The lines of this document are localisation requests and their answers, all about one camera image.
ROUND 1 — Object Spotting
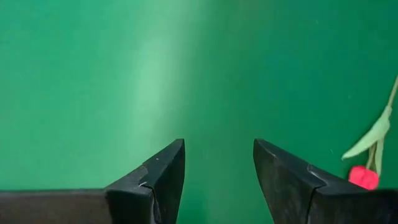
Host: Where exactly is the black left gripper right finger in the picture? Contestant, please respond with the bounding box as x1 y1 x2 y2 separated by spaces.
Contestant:
252 138 398 224

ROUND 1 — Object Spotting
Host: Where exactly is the red artificial tulip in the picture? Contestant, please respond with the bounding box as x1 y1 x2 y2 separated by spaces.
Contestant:
341 74 398 191

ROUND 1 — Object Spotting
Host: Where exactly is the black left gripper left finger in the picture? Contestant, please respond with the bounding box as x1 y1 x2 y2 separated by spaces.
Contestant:
104 138 187 224

